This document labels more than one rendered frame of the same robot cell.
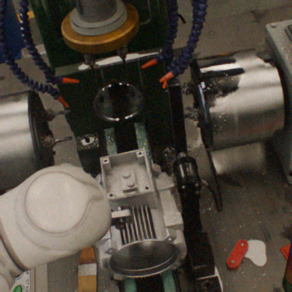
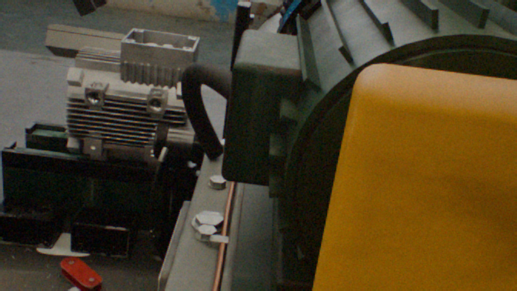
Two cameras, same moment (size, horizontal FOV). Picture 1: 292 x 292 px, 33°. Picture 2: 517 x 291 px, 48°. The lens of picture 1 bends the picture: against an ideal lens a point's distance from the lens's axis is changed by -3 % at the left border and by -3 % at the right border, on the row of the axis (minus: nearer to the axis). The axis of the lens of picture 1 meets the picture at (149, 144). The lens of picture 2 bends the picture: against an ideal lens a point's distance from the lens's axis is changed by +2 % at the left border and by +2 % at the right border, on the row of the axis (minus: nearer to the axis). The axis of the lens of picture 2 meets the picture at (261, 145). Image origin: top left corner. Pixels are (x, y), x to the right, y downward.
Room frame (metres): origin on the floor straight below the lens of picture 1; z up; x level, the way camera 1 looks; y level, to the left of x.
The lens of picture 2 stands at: (0.87, -0.93, 1.40)
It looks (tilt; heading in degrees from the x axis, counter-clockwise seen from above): 24 degrees down; 89
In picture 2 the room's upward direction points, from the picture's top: 8 degrees clockwise
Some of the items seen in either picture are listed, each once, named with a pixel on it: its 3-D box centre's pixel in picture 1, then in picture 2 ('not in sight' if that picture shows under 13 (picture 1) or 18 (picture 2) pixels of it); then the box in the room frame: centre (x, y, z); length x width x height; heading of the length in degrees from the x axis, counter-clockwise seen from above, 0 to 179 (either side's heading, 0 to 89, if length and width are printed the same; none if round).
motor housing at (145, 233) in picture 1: (137, 222); (135, 106); (0.65, 0.06, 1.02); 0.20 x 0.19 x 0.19; 2
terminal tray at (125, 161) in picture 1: (128, 184); (161, 59); (0.69, 0.06, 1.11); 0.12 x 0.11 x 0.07; 2
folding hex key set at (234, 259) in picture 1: (237, 254); (81, 275); (0.63, -0.17, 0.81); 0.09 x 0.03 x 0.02; 141
